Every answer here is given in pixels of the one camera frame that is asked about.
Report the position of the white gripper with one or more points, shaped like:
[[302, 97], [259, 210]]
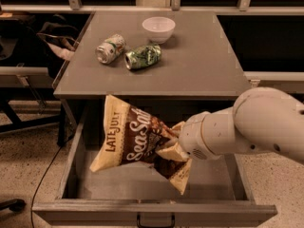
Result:
[[194, 136]]

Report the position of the brown sea salt chip bag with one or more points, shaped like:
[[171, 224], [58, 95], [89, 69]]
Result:
[[132, 135]]

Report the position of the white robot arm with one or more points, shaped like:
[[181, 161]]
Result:
[[261, 120]]

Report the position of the open grey top drawer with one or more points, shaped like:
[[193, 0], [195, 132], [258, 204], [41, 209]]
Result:
[[217, 194]]

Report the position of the grey cabinet counter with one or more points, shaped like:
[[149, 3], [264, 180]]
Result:
[[196, 62]]

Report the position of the dark green soda can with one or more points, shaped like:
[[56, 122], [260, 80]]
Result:
[[143, 56]]

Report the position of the white bowl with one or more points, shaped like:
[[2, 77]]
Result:
[[158, 29]]

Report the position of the white green soda can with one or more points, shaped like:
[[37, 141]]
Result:
[[110, 49]]

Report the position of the black chair base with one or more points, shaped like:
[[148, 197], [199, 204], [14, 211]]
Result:
[[15, 205]]

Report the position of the metal window railing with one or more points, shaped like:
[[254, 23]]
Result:
[[152, 0]]

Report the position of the black drawer handle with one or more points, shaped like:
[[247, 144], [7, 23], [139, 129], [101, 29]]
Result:
[[155, 221]]

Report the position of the dark bag with strap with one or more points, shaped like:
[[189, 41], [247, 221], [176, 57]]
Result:
[[60, 38]]

